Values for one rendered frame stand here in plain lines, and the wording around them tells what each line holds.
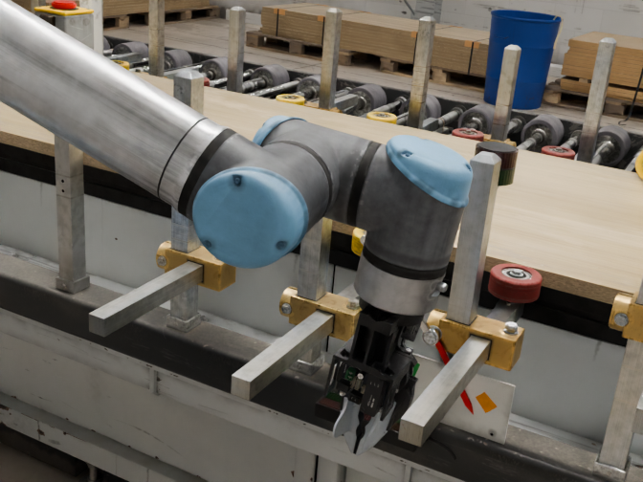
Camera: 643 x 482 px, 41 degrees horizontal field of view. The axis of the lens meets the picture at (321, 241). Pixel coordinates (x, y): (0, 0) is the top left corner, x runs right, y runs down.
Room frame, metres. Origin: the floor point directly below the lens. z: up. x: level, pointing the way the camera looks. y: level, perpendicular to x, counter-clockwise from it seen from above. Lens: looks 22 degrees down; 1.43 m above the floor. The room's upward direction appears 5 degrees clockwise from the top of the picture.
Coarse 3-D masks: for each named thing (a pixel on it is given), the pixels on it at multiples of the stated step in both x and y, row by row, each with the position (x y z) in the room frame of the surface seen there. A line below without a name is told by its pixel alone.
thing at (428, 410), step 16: (496, 304) 1.22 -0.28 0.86; (512, 304) 1.22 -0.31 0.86; (512, 320) 1.20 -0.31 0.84; (464, 352) 1.06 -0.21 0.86; (480, 352) 1.06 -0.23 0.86; (448, 368) 1.01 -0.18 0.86; (464, 368) 1.01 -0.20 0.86; (432, 384) 0.96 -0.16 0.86; (448, 384) 0.96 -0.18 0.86; (464, 384) 1.00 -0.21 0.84; (416, 400) 0.92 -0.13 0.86; (432, 400) 0.92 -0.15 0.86; (448, 400) 0.94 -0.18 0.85; (416, 416) 0.88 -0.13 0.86; (432, 416) 0.89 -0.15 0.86; (400, 432) 0.88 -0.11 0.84; (416, 432) 0.87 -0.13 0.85
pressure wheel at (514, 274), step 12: (504, 264) 1.27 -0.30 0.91; (516, 264) 1.28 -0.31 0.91; (492, 276) 1.23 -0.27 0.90; (504, 276) 1.22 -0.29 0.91; (516, 276) 1.23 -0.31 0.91; (528, 276) 1.24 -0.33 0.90; (540, 276) 1.24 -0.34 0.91; (492, 288) 1.23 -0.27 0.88; (504, 288) 1.21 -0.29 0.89; (516, 288) 1.20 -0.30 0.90; (528, 288) 1.21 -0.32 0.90; (540, 288) 1.23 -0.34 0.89; (504, 300) 1.21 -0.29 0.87; (516, 300) 1.20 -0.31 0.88; (528, 300) 1.21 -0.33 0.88
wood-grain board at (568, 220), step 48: (240, 96) 2.35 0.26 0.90; (48, 144) 1.75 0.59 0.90; (528, 192) 1.69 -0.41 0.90; (576, 192) 1.72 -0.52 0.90; (624, 192) 1.74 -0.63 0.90; (528, 240) 1.41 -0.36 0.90; (576, 240) 1.43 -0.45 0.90; (624, 240) 1.45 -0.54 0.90; (576, 288) 1.26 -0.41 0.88; (624, 288) 1.23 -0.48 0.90
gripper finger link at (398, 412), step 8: (408, 384) 0.83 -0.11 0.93; (400, 392) 0.83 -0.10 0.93; (408, 392) 0.83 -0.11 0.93; (400, 400) 0.83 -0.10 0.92; (408, 400) 0.83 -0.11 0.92; (400, 408) 0.83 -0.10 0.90; (408, 408) 0.84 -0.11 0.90; (392, 416) 0.83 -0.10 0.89; (400, 416) 0.83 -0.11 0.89; (392, 424) 0.84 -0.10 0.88
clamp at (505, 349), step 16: (432, 320) 1.14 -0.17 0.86; (448, 320) 1.13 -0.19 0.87; (480, 320) 1.14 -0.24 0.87; (496, 320) 1.14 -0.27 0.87; (448, 336) 1.12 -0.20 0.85; (464, 336) 1.11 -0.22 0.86; (480, 336) 1.10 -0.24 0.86; (496, 336) 1.09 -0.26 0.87; (512, 336) 1.10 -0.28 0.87; (448, 352) 1.12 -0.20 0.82; (496, 352) 1.09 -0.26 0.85; (512, 352) 1.08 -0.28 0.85
